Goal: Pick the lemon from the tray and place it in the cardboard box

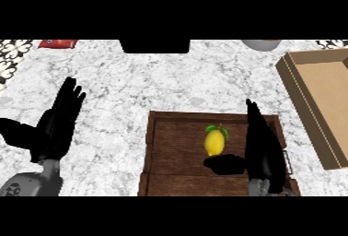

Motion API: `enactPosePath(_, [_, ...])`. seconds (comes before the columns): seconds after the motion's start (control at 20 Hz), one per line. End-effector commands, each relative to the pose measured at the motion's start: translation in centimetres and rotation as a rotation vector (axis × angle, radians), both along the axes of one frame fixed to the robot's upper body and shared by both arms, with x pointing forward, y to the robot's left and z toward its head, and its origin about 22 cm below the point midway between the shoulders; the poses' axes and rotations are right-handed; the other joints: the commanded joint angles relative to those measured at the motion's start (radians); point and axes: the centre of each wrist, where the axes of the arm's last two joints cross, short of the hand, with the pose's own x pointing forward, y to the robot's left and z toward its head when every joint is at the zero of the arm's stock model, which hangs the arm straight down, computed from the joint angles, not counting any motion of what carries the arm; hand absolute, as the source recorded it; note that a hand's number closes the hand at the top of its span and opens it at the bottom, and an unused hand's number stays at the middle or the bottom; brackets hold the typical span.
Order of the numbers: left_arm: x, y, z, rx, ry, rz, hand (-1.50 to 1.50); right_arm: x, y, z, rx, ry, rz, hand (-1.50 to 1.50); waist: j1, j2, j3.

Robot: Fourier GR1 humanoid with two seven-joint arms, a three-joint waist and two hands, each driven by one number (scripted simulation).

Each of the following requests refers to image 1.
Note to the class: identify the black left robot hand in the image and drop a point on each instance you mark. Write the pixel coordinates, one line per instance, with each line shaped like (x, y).
(54, 130)

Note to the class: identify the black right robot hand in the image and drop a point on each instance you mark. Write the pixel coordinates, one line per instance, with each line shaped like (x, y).
(263, 150)

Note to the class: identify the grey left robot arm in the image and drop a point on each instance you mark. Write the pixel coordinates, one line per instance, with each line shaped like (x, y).
(35, 181)

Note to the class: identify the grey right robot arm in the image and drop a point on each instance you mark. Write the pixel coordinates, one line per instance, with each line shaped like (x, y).
(260, 187)

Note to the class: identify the yellow lemon with green leaves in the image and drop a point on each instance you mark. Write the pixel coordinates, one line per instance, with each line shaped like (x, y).
(216, 140)

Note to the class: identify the brown wooden tray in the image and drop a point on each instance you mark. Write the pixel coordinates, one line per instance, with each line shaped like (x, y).
(191, 156)

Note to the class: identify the open cardboard box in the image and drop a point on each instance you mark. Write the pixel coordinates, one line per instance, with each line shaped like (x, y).
(319, 101)

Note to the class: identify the black box-shaped appliance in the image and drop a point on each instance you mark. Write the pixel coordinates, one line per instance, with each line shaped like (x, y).
(156, 46)

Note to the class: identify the black and white patterned tile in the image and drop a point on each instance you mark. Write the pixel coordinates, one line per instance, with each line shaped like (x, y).
(13, 58)
(334, 44)

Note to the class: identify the red packet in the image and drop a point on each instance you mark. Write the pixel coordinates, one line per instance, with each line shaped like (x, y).
(58, 43)

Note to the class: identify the grey round pot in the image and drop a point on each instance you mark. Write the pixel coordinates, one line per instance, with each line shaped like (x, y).
(262, 44)

